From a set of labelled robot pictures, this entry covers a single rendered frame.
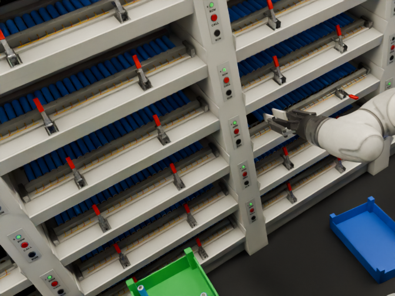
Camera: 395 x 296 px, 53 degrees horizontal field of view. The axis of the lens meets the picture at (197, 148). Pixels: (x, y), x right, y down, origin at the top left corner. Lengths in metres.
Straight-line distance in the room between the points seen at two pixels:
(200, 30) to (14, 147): 0.55
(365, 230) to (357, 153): 0.76
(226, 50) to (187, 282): 0.66
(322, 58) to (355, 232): 0.73
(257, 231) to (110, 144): 0.74
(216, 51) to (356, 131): 0.42
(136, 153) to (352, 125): 0.60
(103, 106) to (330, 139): 0.60
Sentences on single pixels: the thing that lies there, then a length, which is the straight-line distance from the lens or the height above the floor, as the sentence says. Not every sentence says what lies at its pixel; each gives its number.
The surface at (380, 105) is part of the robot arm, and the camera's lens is 1.14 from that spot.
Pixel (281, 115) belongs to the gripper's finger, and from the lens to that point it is 1.35.
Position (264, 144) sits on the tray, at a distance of 1.39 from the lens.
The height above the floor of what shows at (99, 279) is 0.32.
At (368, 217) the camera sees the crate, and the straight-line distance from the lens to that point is 1.82.
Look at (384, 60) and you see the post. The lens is 1.66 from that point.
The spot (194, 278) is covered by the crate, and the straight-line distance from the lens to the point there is 1.20.
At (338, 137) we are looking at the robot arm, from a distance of 1.07.
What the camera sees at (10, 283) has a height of 0.51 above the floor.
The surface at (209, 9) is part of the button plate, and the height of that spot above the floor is 1.02.
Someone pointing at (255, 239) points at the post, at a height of 0.07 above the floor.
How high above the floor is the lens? 1.37
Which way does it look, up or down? 37 degrees down
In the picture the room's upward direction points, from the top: 16 degrees counter-clockwise
